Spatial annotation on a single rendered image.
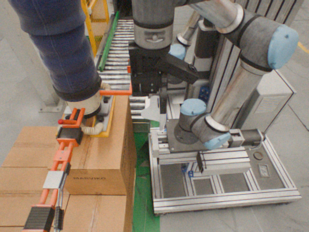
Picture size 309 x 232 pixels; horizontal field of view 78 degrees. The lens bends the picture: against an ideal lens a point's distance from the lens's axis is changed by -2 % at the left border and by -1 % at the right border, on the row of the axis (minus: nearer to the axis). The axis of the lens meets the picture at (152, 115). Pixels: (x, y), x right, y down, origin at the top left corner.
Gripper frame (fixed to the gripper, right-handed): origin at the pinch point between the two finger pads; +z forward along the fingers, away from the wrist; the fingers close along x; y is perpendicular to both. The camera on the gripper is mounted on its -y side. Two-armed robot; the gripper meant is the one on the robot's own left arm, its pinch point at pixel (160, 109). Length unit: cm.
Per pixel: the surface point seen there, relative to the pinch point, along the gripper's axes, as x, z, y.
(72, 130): -20, 32, 38
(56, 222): 19, 32, 36
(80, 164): -16, 58, 41
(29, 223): 19, 32, 44
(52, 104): -156, 146, 126
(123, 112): -53, 58, 18
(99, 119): -35, 44, 30
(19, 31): -159, 48, 121
